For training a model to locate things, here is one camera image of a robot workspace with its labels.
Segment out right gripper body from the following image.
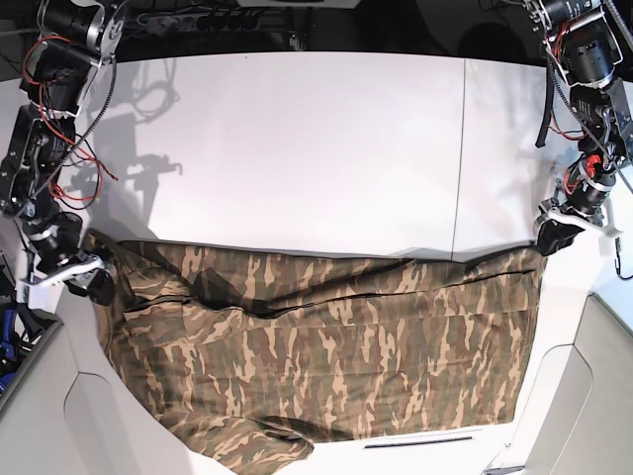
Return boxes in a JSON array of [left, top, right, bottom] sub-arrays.
[[22, 212, 112, 293]]

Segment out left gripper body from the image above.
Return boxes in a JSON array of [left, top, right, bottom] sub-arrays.
[[536, 165, 622, 236]]

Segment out camouflage T-shirt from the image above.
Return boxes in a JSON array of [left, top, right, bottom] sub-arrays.
[[85, 232, 546, 472]]

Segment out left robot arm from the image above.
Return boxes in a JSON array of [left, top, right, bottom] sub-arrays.
[[523, 1, 632, 256]]

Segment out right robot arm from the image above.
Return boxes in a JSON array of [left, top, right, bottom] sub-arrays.
[[1, 1, 129, 310]]

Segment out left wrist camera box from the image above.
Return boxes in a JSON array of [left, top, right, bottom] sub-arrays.
[[598, 228, 622, 257]]

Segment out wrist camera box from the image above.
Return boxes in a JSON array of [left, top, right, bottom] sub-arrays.
[[16, 279, 63, 314], [598, 228, 622, 257]]

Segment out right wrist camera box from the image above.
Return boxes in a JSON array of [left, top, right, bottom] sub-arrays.
[[16, 279, 63, 314]]

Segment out camera black cable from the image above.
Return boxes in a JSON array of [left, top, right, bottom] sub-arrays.
[[612, 237, 629, 281]]

